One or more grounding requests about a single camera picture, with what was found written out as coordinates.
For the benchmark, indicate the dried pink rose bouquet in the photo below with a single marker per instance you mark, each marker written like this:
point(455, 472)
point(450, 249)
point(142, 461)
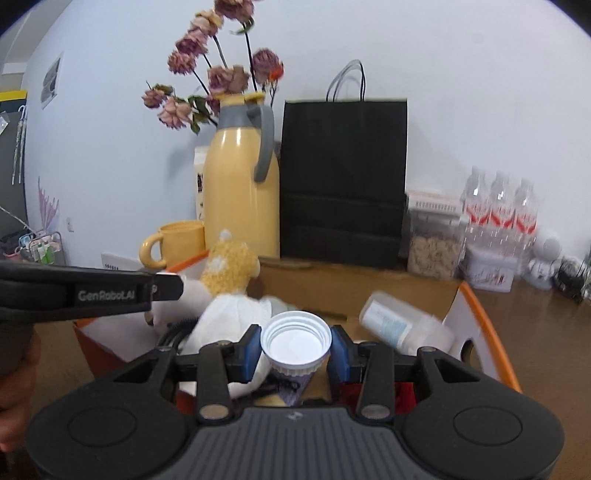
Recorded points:
point(224, 78)

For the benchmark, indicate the person's left hand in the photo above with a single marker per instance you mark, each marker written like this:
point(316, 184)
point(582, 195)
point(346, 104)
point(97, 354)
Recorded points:
point(16, 406)

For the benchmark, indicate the yellow and white plush toy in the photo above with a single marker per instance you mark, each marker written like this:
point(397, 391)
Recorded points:
point(226, 267)

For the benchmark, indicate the red packaging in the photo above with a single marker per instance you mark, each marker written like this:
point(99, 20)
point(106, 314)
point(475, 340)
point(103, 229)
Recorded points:
point(406, 392)

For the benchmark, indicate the white bottle blue label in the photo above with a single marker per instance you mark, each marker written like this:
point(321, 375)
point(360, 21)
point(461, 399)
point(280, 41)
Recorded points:
point(392, 323)

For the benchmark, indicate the small white and red box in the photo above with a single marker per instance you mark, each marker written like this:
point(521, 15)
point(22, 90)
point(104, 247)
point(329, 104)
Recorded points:
point(434, 201)

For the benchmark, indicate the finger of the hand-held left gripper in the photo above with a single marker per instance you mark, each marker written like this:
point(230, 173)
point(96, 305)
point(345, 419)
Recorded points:
point(166, 286)

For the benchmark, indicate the yellow mug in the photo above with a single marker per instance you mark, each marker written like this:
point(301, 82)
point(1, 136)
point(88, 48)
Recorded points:
point(184, 240)

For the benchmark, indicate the white robot figure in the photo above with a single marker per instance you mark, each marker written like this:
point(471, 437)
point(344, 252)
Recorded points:
point(547, 244)

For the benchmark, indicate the white printed tin box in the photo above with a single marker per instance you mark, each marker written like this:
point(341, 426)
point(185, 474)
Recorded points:
point(489, 272)

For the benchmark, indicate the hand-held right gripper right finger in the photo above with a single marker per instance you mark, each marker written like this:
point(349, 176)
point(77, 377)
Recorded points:
point(339, 355)

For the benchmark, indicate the black paper bag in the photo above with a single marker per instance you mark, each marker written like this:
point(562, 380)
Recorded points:
point(341, 184)

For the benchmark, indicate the purple flower wall sticker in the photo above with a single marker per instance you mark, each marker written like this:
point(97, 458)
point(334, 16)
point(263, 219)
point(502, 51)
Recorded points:
point(48, 207)

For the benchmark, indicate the white wall socket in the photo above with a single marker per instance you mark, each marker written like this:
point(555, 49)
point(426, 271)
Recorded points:
point(70, 224)

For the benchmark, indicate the clear water bottle red label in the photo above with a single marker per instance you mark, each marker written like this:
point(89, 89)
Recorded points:
point(475, 207)
point(501, 212)
point(526, 217)

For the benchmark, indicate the yellow thermos jug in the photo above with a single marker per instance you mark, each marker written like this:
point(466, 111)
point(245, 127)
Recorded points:
point(240, 194)

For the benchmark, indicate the clear jar of seeds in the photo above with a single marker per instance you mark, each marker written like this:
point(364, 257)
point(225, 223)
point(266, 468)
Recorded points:
point(434, 258)

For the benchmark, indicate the orange-edged cardboard box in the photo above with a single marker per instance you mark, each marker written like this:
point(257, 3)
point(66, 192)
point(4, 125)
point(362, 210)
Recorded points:
point(323, 286)

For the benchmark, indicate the wall picture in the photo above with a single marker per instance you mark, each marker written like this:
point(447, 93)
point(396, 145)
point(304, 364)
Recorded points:
point(51, 81)

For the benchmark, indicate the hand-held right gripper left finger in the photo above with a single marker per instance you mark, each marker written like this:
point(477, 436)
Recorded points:
point(251, 355)

